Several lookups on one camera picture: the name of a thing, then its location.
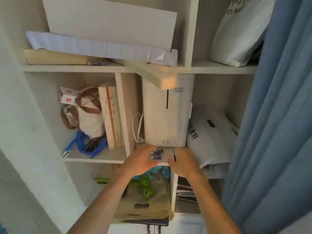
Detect person's left hand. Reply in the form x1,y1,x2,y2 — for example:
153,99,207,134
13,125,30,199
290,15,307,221
121,144,160,180

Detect person's right hand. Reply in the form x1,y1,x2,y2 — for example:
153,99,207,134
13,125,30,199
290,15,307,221
167,147,204,180

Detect person's left forearm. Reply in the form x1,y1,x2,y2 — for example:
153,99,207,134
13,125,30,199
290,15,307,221
66,168,134,234

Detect person's right forearm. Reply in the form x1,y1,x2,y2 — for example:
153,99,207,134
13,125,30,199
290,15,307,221
188,175,242,234

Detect blue plastic bag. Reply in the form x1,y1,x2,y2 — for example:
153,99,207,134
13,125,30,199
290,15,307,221
146,166,171,181

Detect white humidifier appliance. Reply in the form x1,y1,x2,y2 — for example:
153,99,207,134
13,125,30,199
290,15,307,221
142,73,195,147

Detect stack of magazines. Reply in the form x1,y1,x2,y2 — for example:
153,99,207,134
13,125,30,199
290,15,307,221
176,176,198,204

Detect green toy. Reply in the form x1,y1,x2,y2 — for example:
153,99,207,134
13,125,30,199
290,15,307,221
129,176,155,200

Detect olive plastic bag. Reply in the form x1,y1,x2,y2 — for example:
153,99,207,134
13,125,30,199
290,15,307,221
113,168,175,224

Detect black flat bag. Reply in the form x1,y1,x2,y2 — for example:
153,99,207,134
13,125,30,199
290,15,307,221
110,217,169,227

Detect beige wooden plank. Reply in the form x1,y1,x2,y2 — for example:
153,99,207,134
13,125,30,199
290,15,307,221
112,58,178,91

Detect small white box red label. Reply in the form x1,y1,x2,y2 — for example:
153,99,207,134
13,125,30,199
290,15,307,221
59,87,82,105

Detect blue curtain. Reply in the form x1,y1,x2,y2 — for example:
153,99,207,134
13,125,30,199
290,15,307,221
221,0,312,234

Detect white shelf unit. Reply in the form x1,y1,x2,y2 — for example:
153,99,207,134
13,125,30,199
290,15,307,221
21,0,259,234

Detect white folded plastic sheet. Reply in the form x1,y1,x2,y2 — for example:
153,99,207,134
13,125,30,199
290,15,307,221
25,30,178,67

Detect beige flat board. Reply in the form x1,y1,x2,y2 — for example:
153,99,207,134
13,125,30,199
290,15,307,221
23,49,108,65

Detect white flat board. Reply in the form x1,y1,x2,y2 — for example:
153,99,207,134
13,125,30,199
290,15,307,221
41,0,178,50

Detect large white printed bag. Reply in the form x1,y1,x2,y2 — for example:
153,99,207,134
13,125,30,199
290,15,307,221
209,0,277,68

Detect white cable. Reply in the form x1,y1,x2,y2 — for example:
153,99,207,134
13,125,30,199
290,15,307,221
131,112,145,144

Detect white plastic bag dark handle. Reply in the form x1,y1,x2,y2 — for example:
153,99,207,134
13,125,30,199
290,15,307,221
186,110,241,169

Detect canvas tote bag brown handles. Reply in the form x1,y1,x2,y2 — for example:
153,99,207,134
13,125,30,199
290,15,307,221
61,86,107,140

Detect blue strap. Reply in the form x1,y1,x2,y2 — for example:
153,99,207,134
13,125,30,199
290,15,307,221
61,130,109,159

